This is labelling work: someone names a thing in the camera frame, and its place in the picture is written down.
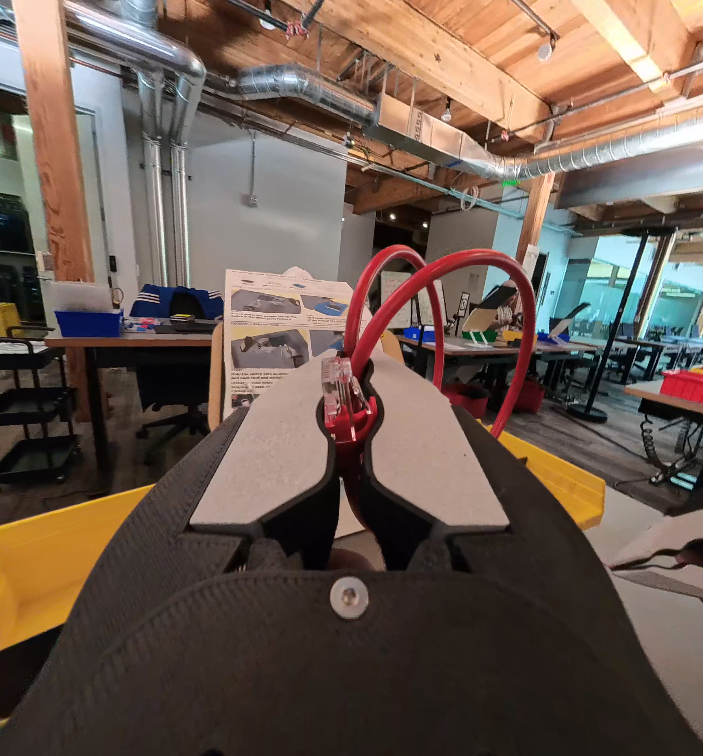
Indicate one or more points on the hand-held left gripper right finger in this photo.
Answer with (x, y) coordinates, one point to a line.
(440, 466)

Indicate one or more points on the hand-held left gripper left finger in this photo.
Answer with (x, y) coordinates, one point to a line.
(269, 460)

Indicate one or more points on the red plastic bin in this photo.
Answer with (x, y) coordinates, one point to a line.
(469, 404)
(531, 398)
(694, 390)

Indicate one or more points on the long work table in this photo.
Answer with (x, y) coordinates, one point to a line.
(475, 345)

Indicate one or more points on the black office chair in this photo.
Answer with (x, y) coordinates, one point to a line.
(171, 378)

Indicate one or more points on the printed instruction sheet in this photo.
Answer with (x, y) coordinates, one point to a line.
(269, 331)

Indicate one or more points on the blue plastic bin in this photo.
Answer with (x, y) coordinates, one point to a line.
(89, 323)
(419, 334)

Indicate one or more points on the green plastic bin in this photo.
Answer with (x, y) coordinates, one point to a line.
(478, 335)

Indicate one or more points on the black and wooden document stand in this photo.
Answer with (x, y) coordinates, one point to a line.
(481, 319)

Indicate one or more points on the whiteboard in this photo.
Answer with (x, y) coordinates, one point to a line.
(394, 295)

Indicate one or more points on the brown wooden desk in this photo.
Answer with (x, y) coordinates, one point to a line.
(121, 342)

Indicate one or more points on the blue striped jacket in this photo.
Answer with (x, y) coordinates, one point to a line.
(151, 304)

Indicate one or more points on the black rolling cart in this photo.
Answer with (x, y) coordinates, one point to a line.
(27, 413)

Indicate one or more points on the wooden post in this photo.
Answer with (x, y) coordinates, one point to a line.
(534, 218)
(56, 147)

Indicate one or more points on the silver ventilation duct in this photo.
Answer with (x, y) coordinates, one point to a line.
(422, 136)

